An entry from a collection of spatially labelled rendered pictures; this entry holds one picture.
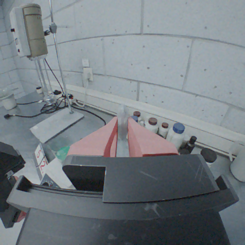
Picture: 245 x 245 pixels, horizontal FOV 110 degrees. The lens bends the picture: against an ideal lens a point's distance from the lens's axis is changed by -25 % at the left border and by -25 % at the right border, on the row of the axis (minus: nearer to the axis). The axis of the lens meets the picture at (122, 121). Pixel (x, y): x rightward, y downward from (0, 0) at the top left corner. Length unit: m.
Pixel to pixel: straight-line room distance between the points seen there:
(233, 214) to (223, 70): 0.52
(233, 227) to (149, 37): 0.77
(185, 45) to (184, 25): 0.08
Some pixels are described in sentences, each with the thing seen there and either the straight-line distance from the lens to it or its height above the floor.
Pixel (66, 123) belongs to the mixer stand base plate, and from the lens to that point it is 0.72.
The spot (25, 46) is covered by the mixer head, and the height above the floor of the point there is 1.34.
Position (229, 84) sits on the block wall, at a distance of 0.57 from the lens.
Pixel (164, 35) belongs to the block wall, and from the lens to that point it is 0.57.
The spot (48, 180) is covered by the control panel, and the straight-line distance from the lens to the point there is 0.44.
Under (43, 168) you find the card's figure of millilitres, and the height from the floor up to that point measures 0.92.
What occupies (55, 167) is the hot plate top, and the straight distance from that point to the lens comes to 0.42.
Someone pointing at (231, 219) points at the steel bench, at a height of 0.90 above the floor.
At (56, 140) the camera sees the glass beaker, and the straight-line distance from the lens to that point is 0.39.
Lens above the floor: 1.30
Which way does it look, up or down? 36 degrees down
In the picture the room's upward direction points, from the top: straight up
